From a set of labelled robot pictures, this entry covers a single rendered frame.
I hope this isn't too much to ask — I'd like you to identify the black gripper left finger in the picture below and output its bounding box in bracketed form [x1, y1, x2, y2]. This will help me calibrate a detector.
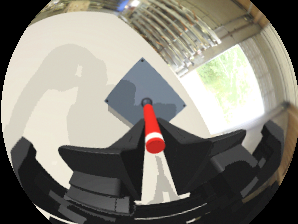
[57, 119, 145, 201]

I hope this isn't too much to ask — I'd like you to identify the red peg with white stripe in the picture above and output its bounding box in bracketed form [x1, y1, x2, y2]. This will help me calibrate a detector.
[144, 105, 165, 153]

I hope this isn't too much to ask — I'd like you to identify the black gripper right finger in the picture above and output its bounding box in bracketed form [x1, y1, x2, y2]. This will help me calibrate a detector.
[157, 117, 246, 196]

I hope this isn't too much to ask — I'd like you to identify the grey-blue sloped panel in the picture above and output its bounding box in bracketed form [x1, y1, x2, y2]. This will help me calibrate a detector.
[104, 57, 188, 125]

